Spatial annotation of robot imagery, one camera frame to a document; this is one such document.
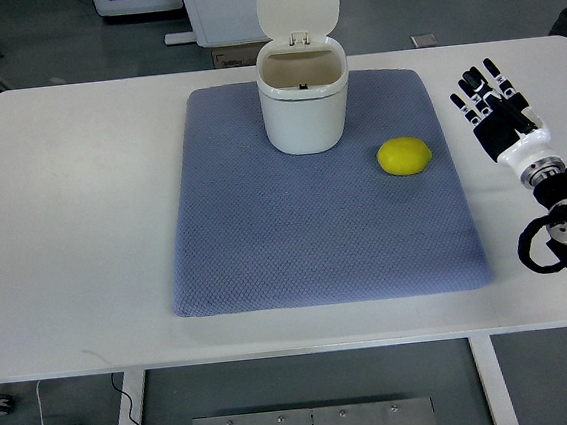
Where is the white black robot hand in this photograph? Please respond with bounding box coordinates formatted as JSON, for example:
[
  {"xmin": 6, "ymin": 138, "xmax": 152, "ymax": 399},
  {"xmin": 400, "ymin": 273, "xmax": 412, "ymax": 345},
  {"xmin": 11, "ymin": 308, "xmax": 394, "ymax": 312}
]
[{"xmin": 450, "ymin": 58, "xmax": 555, "ymax": 172}]

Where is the yellow lemon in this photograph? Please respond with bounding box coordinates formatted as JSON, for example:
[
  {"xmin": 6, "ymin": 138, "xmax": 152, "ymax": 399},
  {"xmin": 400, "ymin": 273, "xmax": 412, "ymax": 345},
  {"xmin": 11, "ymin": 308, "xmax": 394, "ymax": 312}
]
[{"xmin": 376, "ymin": 136, "xmax": 433, "ymax": 176}]

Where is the white trash can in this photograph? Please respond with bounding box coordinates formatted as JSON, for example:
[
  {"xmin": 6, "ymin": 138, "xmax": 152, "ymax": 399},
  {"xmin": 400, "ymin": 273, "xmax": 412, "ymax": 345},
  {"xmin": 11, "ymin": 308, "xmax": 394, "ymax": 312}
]
[{"xmin": 256, "ymin": 0, "xmax": 349, "ymax": 155}]

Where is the grey floor socket cover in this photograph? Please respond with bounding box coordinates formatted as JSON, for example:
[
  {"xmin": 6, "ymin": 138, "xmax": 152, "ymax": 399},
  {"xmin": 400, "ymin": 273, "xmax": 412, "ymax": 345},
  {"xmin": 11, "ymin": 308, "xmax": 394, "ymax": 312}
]
[{"xmin": 410, "ymin": 33, "xmax": 439, "ymax": 49}]

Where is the blue quilted mat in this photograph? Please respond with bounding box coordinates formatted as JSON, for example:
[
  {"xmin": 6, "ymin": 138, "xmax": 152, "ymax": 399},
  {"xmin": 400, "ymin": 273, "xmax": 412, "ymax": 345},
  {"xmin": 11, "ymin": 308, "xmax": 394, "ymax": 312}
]
[{"xmin": 173, "ymin": 69, "xmax": 492, "ymax": 317}]

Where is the right white table leg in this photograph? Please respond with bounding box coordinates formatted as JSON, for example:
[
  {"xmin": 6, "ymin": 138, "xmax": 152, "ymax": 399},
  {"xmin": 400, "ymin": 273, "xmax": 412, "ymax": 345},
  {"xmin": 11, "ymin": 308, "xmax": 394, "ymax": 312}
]
[{"xmin": 469, "ymin": 334, "xmax": 520, "ymax": 425}]

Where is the white table leg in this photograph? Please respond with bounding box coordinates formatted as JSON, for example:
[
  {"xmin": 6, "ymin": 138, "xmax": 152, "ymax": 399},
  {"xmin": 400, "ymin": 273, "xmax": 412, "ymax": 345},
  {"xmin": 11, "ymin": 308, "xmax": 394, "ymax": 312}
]
[
  {"xmin": 111, "ymin": 370, "xmax": 147, "ymax": 425},
  {"xmin": 469, "ymin": 334, "xmax": 520, "ymax": 425}
]

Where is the cardboard box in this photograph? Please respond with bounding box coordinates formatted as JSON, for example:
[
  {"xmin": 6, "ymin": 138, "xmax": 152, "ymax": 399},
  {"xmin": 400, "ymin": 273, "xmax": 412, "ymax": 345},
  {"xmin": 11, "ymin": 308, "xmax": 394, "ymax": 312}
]
[{"xmin": 211, "ymin": 42, "xmax": 266, "ymax": 69}]

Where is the white cabinet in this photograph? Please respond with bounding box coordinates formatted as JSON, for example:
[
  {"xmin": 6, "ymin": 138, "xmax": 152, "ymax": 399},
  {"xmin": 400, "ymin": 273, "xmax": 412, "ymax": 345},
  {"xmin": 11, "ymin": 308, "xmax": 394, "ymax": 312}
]
[{"xmin": 164, "ymin": 0, "xmax": 267, "ymax": 48}]

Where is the left white table leg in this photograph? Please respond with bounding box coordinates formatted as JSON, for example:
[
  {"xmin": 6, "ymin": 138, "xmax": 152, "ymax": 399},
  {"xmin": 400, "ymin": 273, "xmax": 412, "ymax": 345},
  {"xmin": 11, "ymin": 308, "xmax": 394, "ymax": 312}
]
[{"xmin": 111, "ymin": 370, "xmax": 147, "ymax": 425}]

